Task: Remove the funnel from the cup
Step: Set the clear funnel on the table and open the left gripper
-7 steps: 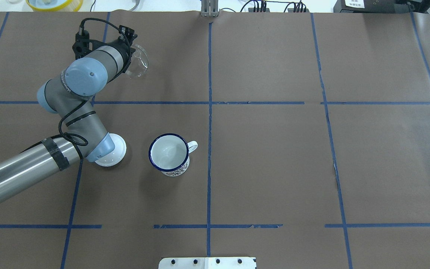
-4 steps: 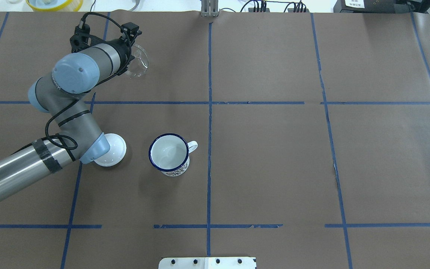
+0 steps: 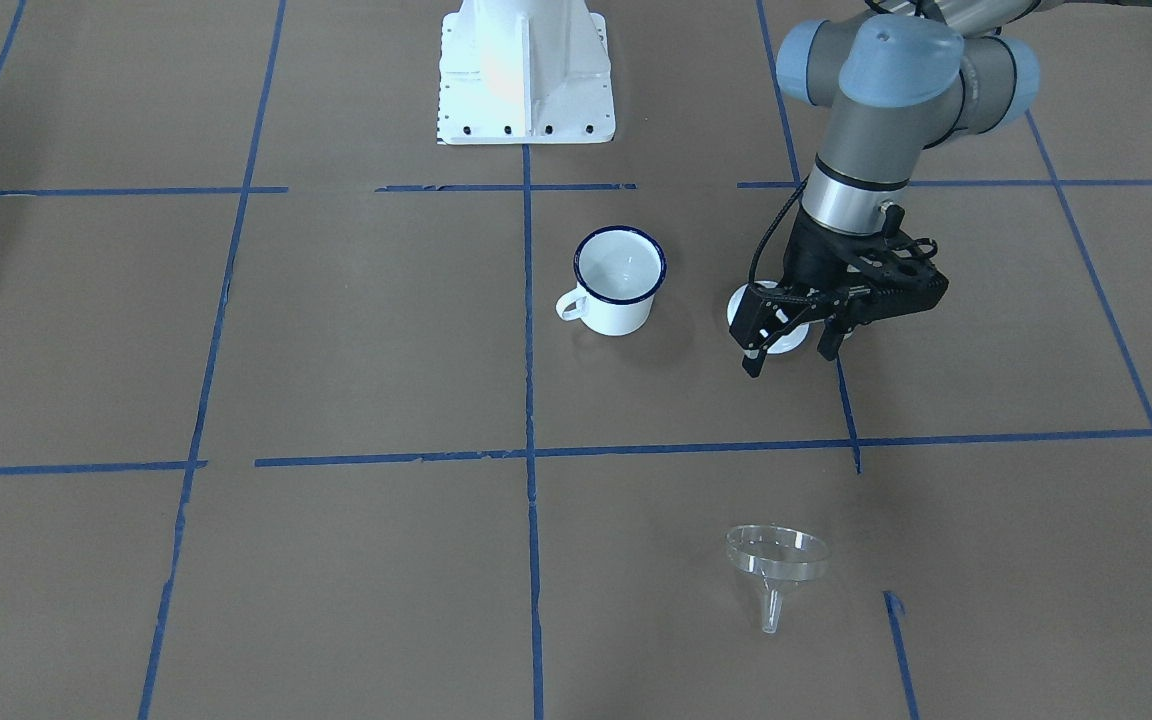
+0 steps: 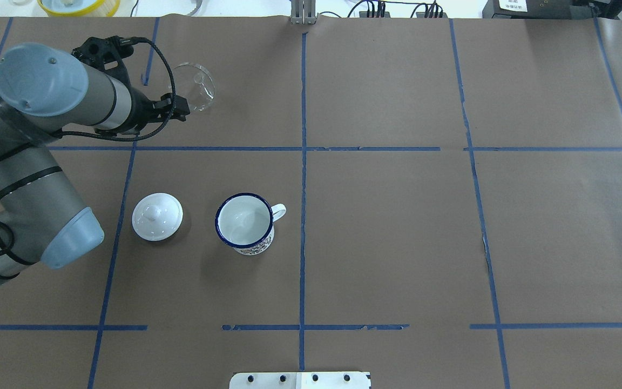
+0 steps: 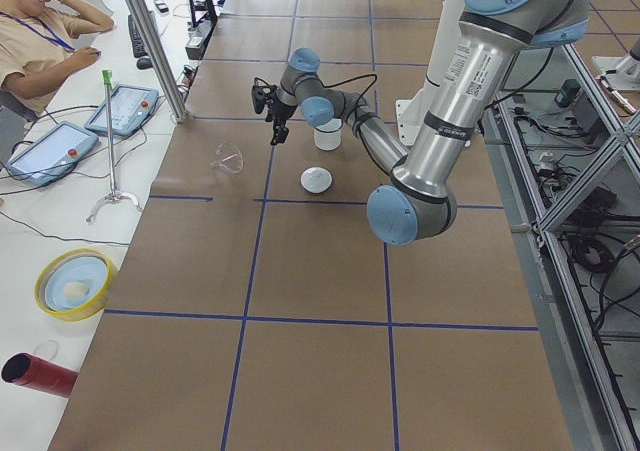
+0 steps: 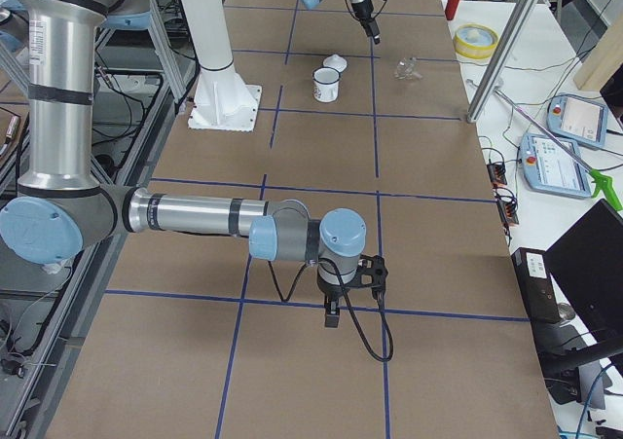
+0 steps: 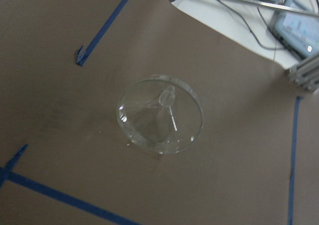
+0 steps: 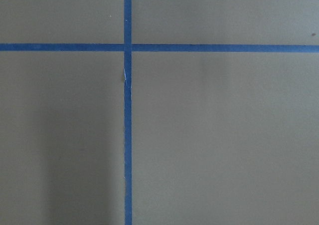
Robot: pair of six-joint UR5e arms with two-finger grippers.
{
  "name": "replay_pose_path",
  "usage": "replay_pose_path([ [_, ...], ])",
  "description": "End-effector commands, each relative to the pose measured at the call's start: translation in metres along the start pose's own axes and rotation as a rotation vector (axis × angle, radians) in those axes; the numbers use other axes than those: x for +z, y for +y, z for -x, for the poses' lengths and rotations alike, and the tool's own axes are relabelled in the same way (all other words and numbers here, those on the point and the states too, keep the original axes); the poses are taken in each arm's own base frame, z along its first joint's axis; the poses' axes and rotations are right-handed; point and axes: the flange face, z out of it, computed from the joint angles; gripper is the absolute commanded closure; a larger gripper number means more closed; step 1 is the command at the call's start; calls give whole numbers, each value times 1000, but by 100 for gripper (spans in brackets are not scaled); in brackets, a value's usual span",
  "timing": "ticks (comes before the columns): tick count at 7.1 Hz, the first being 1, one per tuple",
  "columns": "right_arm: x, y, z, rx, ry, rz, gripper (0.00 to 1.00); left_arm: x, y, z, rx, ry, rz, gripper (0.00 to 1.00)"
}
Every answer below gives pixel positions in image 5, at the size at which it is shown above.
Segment white patterned cup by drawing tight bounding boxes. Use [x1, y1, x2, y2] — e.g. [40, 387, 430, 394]
[313, 118, 343, 151]

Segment far teach pendant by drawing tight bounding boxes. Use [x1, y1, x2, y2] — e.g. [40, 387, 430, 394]
[84, 84, 159, 138]

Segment teach pendant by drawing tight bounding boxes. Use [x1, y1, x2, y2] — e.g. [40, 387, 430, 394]
[84, 84, 159, 138]
[6, 121, 98, 186]

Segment black computer mouse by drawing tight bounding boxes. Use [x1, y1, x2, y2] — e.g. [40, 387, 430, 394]
[136, 56, 153, 70]

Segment black keyboard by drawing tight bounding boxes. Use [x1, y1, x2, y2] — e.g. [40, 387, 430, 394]
[127, 15, 147, 58]

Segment near teach pendant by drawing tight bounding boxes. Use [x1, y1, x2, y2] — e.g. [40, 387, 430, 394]
[6, 121, 98, 186]

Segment yellow tape roll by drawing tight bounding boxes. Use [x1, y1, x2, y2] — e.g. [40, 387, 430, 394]
[34, 248, 118, 322]

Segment seated person beige shirt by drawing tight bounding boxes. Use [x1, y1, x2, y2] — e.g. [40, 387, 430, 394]
[1, 0, 114, 115]

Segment red cylinder tube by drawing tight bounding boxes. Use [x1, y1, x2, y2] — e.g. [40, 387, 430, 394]
[1, 353, 78, 398]

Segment green handled reacher grabber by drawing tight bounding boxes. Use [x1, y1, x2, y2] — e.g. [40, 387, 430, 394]
[86, 69, 143, 223]

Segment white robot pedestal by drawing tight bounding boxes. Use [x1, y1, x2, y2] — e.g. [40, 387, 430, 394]
[394, 0, 469, 147]

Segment aluminium frame post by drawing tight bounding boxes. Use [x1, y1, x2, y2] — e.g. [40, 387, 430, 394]
[124, 0, 187, 123]

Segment aluminium side frame rail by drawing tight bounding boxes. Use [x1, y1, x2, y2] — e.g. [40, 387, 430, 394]
[479, 0, 640, 451]

